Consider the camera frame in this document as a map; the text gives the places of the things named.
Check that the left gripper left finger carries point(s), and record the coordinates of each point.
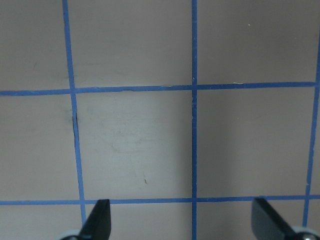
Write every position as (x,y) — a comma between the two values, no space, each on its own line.
(98,223)

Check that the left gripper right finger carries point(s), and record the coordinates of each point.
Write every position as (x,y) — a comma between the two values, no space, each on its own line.
(267,224)

